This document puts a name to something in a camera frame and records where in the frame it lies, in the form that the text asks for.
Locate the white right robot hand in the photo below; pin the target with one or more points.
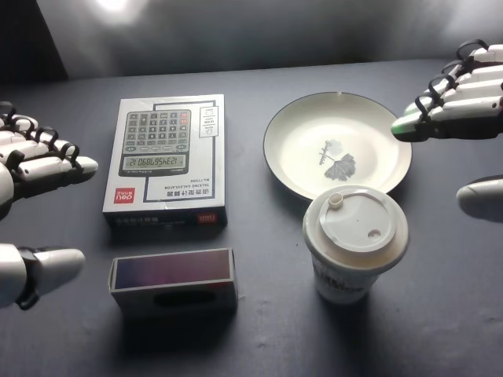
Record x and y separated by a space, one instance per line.
463 106

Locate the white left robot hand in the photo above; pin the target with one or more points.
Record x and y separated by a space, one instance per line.
39 165

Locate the white lidded paper cup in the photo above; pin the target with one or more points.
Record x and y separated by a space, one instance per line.
353 228

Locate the grey rectangular cardboard box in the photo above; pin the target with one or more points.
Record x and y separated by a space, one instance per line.
173 271

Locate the white calculator box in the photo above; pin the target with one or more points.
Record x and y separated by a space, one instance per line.
165 137

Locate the white plate with dark rim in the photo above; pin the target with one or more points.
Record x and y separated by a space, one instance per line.
314 129

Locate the dark background panel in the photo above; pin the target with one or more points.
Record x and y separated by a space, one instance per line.
23 39

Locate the white backdrop sheet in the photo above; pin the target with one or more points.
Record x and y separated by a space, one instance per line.
251 31

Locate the grey table cloth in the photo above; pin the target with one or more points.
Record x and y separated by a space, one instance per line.
251 337

